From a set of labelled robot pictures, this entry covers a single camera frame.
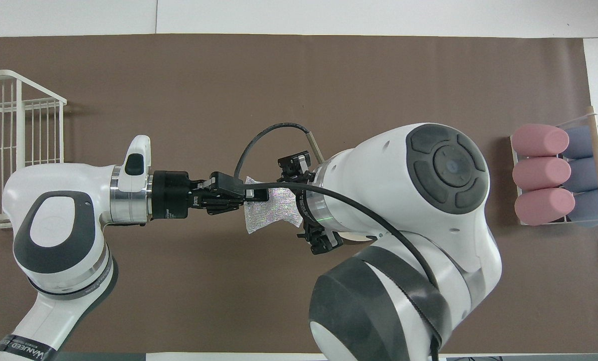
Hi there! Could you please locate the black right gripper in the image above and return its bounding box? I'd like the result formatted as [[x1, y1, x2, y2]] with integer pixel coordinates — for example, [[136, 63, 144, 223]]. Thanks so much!
[[278, 152, 343, 255]]

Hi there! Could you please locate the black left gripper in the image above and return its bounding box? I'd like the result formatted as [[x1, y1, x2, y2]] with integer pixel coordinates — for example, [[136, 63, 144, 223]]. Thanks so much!
[[152, 171, 269, 220]]

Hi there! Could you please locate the brown paper table mat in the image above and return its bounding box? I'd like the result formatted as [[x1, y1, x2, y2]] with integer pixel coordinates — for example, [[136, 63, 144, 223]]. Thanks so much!
[[0, 34, 598, 354]]

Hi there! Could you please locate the pink plastic cup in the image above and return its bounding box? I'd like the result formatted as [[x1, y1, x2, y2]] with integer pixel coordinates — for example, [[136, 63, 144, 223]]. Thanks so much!
[[514, 188, 576, 226], [511, 124, 570, 156], [512, 156, 571, 191]]

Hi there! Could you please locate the blue plastic cup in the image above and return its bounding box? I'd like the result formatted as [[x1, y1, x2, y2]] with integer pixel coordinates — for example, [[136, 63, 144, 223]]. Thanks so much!
[[564, 157, 598, 193], [567, 188, 598, 227], [562, 125, 598, 159]]

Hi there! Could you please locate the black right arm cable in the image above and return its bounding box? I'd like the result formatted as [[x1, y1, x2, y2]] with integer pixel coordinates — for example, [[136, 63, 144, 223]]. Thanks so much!
[[234, 123, 442, 361]]

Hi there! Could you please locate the white wire dish rack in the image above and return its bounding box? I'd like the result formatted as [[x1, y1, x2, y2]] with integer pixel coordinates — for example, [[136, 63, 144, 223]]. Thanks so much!
[[0, 69, 68, 230]]

